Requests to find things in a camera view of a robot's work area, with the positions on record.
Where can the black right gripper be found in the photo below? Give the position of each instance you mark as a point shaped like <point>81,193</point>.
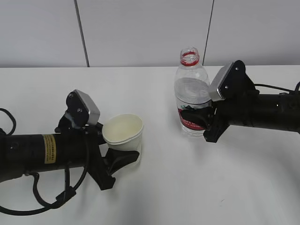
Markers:
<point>232,111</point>

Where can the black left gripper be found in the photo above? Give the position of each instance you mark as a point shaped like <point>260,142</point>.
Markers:
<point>95,165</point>

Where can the white paper cup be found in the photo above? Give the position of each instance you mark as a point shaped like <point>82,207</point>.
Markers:
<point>124,132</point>

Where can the clear water bottle red label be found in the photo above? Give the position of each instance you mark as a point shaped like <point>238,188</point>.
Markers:
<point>191,82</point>

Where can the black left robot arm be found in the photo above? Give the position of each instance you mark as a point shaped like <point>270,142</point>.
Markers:
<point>23,154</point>

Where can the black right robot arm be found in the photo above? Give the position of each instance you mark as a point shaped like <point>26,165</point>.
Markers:
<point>269,111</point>

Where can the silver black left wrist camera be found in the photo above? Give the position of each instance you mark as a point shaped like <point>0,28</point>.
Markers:
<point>81,111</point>

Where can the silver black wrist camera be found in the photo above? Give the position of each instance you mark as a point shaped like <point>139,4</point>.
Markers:
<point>231,81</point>
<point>81,111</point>

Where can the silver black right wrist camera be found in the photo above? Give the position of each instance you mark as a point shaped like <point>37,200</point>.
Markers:
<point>231,81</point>

